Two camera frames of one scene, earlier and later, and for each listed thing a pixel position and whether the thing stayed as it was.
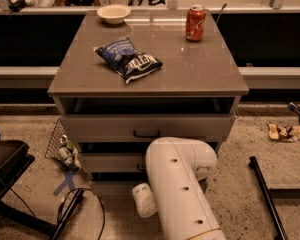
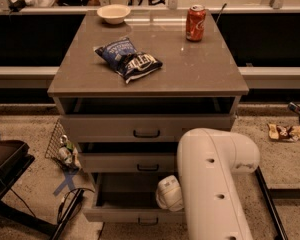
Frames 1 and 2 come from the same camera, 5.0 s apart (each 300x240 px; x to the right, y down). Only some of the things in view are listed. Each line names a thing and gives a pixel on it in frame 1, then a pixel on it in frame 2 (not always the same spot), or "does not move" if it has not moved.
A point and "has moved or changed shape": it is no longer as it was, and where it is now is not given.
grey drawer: (108, 128) does not move
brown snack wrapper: (287, 134) does not move
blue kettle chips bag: (123, 57) does not move
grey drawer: (114, 188) has moved or changed shape
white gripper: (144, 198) → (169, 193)
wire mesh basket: (62, 148) does not move
